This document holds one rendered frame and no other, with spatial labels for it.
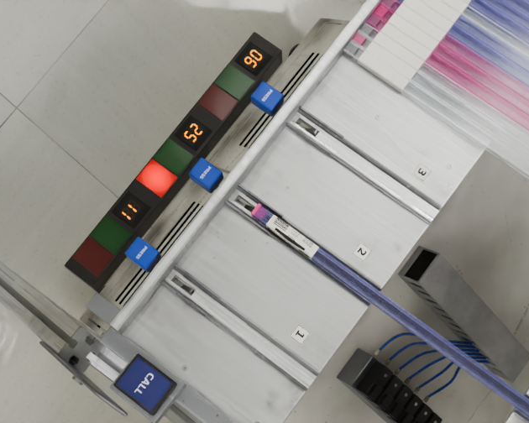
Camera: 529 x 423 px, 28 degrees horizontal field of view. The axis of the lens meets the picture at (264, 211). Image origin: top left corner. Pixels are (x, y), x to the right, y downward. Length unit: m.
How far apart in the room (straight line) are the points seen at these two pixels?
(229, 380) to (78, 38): 0.87
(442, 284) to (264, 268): 0.38
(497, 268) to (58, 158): 0.76
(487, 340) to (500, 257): 0.12
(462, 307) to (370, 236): 0.37
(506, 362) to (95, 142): 0.79
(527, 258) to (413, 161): 0.48
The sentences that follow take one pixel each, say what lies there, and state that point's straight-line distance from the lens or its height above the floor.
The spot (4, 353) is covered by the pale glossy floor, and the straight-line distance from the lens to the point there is 1.89.
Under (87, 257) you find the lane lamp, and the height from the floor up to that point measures 0.66.
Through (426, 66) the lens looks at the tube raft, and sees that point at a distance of 1.18.
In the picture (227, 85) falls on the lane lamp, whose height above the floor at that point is 0.66.
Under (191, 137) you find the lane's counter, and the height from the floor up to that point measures 0.66.
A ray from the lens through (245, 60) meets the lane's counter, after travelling 1.20.
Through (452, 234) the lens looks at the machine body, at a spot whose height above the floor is 0.62.
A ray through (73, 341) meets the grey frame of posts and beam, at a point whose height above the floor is 0.63.
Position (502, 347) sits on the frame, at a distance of 1.54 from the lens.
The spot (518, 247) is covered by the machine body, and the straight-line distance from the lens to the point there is 1.58.
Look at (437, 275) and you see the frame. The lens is 1.42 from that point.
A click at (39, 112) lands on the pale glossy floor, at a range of 1.81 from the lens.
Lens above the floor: 1.69
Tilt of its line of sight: 56 degrees down
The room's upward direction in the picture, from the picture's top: 112 degrees clockwise
